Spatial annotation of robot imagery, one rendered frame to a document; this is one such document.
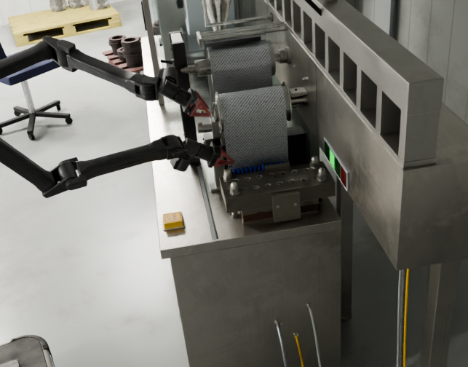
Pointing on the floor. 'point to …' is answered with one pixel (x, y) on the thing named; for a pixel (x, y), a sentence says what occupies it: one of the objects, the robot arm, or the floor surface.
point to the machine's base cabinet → (262, 302)
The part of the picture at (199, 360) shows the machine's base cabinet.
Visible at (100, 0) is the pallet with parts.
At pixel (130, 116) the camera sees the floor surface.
